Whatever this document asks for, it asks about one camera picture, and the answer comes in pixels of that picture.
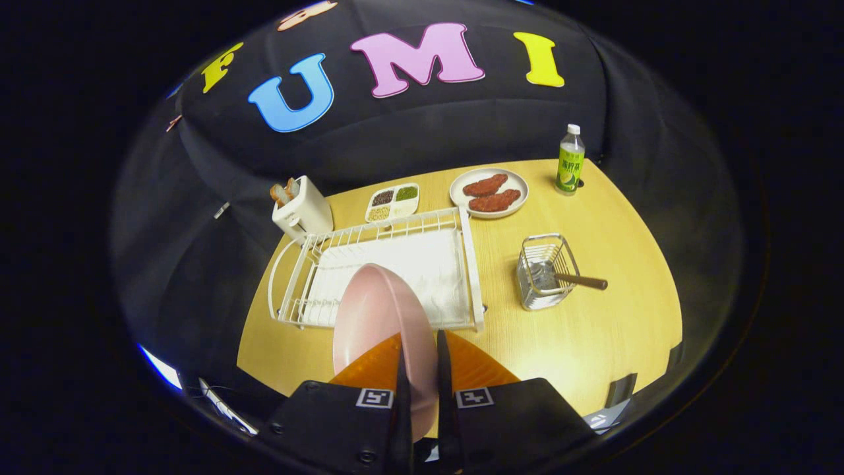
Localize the white toaster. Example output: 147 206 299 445
272 175 334 245

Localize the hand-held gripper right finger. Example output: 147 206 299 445
435 330 597 475

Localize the green label drink bottle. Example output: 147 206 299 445
555 123 586 196

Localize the black backdrop cloth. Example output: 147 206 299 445
112 0 746 396

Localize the silver wire basket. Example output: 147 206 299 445
516 233 581 311

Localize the wooden handled metal spoon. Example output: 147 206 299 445
531 261 609 292

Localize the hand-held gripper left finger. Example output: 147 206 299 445
267 330 414 475

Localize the pink plate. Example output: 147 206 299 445
332 263 439 441

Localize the brown meat piece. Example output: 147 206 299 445
468 189 522 213
462 174 509 197

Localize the white wire dish rack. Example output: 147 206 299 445
267 206 487 333

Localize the white plate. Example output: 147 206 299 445
449 167 529 219

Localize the divided white grain dish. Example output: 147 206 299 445
365 183 421 224

